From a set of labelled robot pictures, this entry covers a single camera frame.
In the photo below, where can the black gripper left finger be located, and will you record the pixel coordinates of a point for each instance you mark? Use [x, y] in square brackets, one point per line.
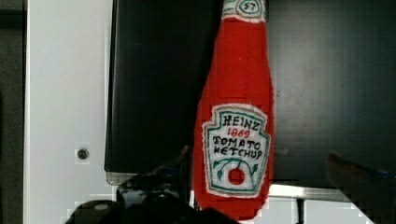
[158, 197]

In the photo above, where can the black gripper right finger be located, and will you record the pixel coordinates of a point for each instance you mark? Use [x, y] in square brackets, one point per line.
[372, 191]

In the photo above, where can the red plush ketchup bottle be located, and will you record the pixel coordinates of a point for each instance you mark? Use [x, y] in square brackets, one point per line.
[234, 134]

